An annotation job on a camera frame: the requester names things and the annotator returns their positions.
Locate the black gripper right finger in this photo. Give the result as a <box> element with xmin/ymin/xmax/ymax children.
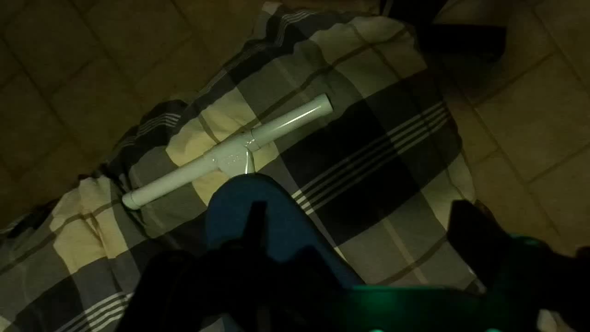
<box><xmin>446</xmin><ymin>199</ymin><xmax>516</xmax><ymax>287</ymax></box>

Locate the plaid checkered blanket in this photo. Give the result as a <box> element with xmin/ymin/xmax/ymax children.
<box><xmin>0</xmin><ymin>3</ymin><xmax>475</xmax><ymax>332</ymax></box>

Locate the blue ironing board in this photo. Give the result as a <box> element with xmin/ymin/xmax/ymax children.
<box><xmin>204</xmin><ymin>173</ymin><xmax>363</xmax><ymax>287</ymax></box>

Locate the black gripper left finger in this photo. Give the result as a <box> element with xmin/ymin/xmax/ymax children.
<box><xmin>239</xmin><ymin>200</ymin><xmax>274</xmax><ymax>285</ymax></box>

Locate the white plastic pipe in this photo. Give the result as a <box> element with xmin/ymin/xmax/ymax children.
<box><xmin>121</xmin><ymin>93</ymin><xmax>333</xmax><ymax>210</ymax></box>

